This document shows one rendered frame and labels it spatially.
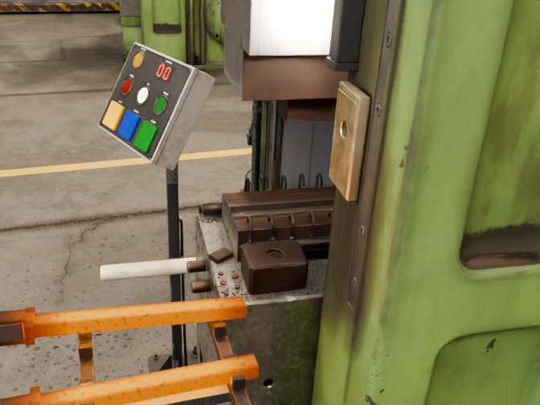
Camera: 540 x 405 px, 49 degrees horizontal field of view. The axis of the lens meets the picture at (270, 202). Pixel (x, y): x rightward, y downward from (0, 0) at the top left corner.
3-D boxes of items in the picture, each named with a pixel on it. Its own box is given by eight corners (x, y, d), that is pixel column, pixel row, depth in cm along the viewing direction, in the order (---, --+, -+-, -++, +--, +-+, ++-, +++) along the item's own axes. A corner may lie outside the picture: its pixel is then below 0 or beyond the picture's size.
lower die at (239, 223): (237, 262, 126) (238, 227, 122) (221, 217, 143) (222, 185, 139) (417, 245, 135) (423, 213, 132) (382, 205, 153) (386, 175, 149)
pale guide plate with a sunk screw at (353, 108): (345, 202, 94) (358, 98, 86) (328, 177, 101) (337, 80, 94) (358, 201, 94) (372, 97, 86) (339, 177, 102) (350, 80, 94)
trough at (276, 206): (233, 222, 127) (234, 215, 126) (229, 210, 131) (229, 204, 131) (412, 208, 136) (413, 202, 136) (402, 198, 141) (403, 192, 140)
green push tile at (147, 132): (145, 152, 159) (156, 127, 159) (132, 143, 164) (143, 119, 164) (150, 154, 161) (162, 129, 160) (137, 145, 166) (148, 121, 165)
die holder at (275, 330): (218, 466, 132) (220, 306, 112) (196, 352, 165) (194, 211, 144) (443, 427, 145) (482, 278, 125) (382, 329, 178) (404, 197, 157)
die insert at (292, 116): (286, 123, 118) (288, 93, 115) (276, 111, 124) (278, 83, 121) (423, 117, 125) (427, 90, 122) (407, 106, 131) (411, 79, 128)
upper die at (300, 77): (241, 101, 109) (243, 50, 105) (223, 72, 127) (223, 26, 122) (445, 96, 119) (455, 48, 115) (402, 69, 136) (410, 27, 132)
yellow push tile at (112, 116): (112, 130, 173) (122, 106, 172) (101, 122, 178) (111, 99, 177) (117, 132, 174) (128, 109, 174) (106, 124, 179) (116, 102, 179)
